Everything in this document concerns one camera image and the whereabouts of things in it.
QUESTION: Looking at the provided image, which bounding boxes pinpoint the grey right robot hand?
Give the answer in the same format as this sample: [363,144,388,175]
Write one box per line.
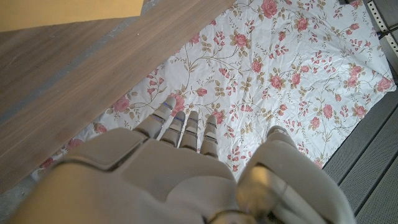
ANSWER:
[7,96,357,224]

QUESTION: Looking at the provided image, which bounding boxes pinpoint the yellow paper envelope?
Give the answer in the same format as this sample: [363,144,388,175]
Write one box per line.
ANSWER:
[0,0,144,33]

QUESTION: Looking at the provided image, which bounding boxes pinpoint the floral rose backdrop cloth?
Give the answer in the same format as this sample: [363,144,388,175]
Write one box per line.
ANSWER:
[30,0,397,184]

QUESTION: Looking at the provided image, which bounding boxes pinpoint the white perforated metal rail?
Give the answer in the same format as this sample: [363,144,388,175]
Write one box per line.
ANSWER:
[366,0,398,58]

